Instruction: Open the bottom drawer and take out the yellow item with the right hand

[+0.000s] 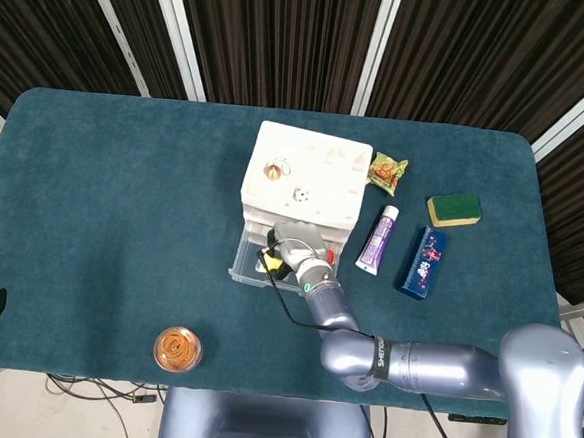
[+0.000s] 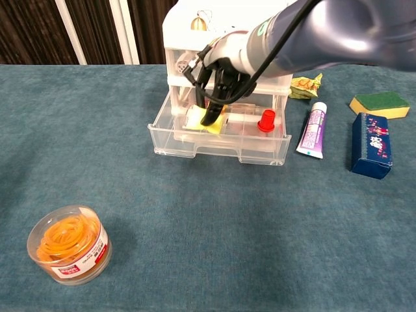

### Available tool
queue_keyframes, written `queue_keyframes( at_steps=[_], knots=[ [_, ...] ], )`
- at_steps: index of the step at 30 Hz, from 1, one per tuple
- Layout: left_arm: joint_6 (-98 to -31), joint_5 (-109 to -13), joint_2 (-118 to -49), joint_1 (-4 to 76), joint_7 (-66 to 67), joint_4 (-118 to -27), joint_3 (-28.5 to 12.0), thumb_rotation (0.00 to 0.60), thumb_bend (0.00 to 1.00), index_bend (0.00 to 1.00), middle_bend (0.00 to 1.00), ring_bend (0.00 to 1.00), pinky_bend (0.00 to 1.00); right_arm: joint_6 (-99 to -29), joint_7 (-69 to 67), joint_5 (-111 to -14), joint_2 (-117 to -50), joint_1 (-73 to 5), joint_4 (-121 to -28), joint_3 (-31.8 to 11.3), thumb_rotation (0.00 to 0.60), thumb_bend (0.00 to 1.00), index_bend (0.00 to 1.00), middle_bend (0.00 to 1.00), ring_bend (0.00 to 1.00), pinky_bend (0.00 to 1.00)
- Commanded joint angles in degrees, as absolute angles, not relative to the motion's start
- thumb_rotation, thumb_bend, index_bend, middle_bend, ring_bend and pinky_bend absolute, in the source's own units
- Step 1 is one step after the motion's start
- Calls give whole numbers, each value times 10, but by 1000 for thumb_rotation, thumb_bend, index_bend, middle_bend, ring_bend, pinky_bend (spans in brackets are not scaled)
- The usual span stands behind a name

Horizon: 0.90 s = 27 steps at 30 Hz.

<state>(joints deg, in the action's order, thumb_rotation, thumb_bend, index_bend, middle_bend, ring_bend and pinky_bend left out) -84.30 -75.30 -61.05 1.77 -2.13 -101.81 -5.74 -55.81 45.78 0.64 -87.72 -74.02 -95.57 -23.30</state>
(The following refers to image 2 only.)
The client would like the green yellow sponge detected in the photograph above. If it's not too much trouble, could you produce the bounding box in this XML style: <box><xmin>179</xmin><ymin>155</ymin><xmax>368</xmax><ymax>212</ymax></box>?
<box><xmin>349</xmin><ymin>91</ymin><xmax>411</xmax><ymax>121</ymax></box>

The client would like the purple white toothpaste tube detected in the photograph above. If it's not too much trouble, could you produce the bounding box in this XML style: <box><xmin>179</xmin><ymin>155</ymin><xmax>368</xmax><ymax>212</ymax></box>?
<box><xmin>295</xmin><ymin>101</ymin><xmax>328</xmax><ymax>159</ymax></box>

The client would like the yellow sticky note pad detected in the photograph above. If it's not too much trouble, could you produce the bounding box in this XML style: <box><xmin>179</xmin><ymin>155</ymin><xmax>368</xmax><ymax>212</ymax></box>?
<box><xmin>183</xmin><ymin>104</ymin><xmax>226</xmax><ymax>135</ymax></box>

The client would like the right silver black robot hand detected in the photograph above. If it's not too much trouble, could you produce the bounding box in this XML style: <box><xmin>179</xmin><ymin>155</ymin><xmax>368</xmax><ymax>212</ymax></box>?
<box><xmin>194</xmin><ymin>31</ymin><xmax>258</xmax><ymax>127</ymax></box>

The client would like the black cable of right hand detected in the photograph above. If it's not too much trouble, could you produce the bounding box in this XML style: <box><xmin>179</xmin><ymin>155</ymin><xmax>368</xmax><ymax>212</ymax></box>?
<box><xmin>183</xmin><ymin>0</ymin><xmax>321</xmax><ymax>107</ymax></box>

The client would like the red cone-shaped cap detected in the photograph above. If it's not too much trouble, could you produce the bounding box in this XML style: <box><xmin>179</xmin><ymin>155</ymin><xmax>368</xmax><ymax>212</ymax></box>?
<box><xmin>256</xmin><ymin>109</ymin><xmax>278</xmax><ymax>133</ymax></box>

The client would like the clear plastic drawer with tube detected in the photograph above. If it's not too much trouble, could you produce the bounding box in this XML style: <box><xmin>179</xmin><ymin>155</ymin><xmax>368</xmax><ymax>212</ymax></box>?
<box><xmin>164</xmin><ymin>48</ymin><xmax>292</xmax><ymax>96</ymax></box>

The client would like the dark brown pleated curtain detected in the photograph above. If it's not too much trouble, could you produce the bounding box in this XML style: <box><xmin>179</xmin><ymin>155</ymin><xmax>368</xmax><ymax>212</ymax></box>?
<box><xmin>0</xmin><ymin>0</ymin><xmax>178</xmax><ymax>66</ymax></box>

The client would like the clear jar of rubber bands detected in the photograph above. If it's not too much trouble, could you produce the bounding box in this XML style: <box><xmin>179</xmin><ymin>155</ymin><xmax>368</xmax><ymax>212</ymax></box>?
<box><xmin>26</xmin><ymin>204</ymin><xmax>113</xmax><ymax>286</ymax></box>

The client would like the green yellow snack packet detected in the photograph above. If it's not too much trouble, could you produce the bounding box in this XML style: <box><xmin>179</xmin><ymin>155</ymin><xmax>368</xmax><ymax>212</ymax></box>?
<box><xmin>289</xmin><ymin>73</ymin><xmax>324</xmax><ymax>99</ymax></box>

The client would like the wide white frame post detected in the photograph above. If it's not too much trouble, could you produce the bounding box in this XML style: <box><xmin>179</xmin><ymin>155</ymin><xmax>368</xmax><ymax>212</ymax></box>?
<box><xmin>109</xmin><ymin>0</ymin><xmax>140</xmax><ymax>65</ymax></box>

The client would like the teal velvet table cloth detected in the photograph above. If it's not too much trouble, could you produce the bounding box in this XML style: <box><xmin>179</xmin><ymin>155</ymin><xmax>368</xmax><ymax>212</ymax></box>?
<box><xmin>0</xmin><ymin>63</ymin><xmax>416</xmax><ymax>312</ymax></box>

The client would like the white plastic drawer cabinet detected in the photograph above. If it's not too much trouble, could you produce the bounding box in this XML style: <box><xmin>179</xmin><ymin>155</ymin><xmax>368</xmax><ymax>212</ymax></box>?
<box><xmin>161</xmin><ymin>0</ymin><xmax>295</xmax><ymax>110</ymax></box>

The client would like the thin white frame post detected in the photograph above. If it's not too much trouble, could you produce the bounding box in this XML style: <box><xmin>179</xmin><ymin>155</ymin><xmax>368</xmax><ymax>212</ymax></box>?
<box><xmin>54</xmin><ymin>0</ymin><xmax>88</xmax><ymax>65</ymax></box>

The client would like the dark blue patterned box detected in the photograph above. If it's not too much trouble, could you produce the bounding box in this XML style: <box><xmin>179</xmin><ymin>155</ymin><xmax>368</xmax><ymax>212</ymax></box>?
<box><xmin>350</xmin><ymin>112</ymin><xmax>393</xmax><ymax>179</ymax></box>

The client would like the gold bell charm with ring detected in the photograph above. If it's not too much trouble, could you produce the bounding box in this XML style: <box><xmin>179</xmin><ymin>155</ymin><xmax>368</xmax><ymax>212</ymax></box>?
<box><xmin>190</xmin><ymin>9</ymin><xmax>215</xmax><ymax>33</ymax></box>

